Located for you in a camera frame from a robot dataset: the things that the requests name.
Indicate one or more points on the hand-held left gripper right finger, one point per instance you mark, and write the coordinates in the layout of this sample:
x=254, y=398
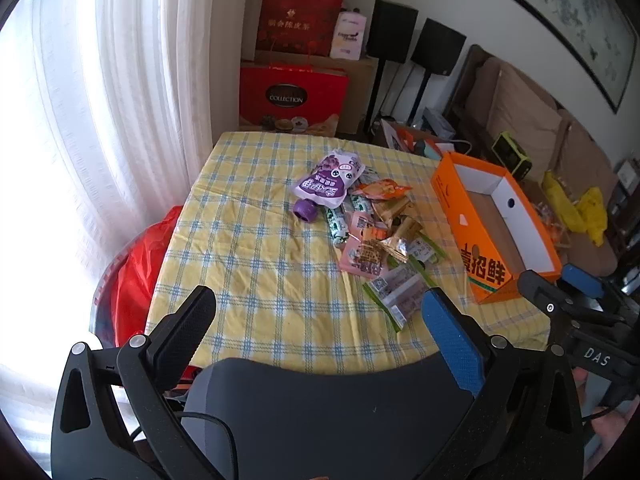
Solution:
x=452, y=340

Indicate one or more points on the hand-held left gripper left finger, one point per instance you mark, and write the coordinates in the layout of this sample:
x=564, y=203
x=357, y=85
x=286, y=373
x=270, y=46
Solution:
x=182, y=330

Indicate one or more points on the tan sofa cushion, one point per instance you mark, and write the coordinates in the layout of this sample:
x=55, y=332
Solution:
x=522, y=110
x=582, y=155

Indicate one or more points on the purple jelly pouch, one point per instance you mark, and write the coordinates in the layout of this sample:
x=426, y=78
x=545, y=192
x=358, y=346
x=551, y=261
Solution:
x=325, y=180

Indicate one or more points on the red gift box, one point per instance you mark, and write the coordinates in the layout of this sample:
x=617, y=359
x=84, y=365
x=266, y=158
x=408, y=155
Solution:
x=292, y=95

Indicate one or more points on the yellow plastic bag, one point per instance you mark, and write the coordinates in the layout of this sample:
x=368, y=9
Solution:
x=560, y=202
x=594, y=215

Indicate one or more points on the person's right hand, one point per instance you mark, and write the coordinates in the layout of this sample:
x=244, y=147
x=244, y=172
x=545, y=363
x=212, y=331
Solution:
x=617, y=432

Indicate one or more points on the beige snack stick packet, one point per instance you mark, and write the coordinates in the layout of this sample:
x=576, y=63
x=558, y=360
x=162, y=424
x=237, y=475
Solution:
x=409, y=227
x=392, y=210

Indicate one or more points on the yellow plaid tablecloth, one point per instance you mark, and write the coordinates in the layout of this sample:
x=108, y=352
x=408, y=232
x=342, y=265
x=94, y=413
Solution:
x=250, y=240

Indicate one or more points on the pink packet brown print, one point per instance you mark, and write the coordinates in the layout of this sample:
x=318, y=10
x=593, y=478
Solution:
x=362, y=257

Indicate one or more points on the red gift bag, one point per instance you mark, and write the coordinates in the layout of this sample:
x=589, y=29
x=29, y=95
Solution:
x=297, y=22

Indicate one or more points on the orange snack packet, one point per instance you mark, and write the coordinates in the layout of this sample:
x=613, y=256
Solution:
x=382, y=189

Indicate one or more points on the green white seaweed packet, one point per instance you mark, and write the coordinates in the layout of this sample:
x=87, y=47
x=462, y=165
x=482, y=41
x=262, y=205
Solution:
x=359, y=205
x=336, y=225

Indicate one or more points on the white sheer curtain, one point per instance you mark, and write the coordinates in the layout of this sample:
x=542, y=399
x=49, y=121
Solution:
x=100, y=85

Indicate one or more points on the brown cardboard carton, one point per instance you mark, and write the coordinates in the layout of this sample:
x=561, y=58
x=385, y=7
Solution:
x=362, y=95

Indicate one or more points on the brown sofa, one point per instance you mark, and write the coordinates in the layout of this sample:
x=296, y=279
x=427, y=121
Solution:
x=470, y=85

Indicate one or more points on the black speaker stand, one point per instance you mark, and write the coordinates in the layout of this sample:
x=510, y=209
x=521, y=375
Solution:
x=375, y=95
x=421, y=97

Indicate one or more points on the orange cardboard box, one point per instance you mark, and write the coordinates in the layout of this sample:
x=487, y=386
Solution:
x=470, y=220

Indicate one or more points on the black speaker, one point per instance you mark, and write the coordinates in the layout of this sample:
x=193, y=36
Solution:
x=439, y=47
x=392, y=30

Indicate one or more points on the green plum cake packet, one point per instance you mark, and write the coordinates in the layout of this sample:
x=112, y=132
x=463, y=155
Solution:
x=395, y=292
x=425, y=250

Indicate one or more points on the framed ink painting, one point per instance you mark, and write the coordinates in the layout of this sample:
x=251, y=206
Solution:
x=575, y=15

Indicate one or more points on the white blue carton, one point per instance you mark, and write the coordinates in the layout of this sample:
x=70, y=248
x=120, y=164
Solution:
x=440, y=122

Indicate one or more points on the pink snack packet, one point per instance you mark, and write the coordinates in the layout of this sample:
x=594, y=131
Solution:
x=362, y=222

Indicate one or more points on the yellow-green black portable device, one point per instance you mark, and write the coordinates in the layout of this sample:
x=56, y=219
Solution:
x=510, y=155

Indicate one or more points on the gold candy packet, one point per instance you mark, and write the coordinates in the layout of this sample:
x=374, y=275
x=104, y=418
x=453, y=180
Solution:
x=395, y=249

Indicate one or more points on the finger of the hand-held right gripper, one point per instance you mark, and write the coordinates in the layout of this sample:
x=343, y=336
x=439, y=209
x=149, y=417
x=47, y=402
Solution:
x=537, y=287
x=582, y=279

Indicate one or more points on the red plastic bag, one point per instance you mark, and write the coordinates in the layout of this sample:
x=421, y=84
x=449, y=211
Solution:
x=145, y=270

